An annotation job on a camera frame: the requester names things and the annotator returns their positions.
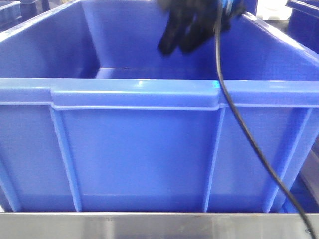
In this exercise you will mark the right blue plastic crate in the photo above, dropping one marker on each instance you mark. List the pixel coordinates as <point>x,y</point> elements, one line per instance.
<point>303,24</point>

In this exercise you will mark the large blue plastic crate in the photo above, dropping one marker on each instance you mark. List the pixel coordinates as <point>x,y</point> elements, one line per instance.
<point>94,118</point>

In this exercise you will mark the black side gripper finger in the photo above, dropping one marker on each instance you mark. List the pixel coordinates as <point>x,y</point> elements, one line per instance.
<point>200,31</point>
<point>169,35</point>

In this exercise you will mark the left blue plastic crate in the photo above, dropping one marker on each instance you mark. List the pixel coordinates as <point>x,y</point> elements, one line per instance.
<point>14,12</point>

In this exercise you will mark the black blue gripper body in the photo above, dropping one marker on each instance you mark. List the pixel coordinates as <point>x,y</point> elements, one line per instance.
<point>223,9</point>

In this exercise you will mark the stainless steel shelf rail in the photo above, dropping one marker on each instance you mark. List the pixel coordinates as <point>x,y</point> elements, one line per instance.
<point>111,225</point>

